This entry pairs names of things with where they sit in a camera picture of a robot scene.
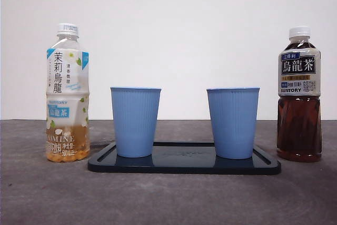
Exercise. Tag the dark oolong tea bottle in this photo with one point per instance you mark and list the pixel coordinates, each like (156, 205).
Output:
(298, 130)

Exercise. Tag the dark blue rectangular tray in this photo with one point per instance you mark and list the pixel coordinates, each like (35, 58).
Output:
(184, 163)

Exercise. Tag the blue ribbed plastic cup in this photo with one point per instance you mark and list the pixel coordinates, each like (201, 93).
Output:
(134, 122)
(233, 123)

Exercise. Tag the jasmine tea bottle white label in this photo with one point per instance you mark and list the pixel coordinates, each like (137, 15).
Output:
(67, 93)

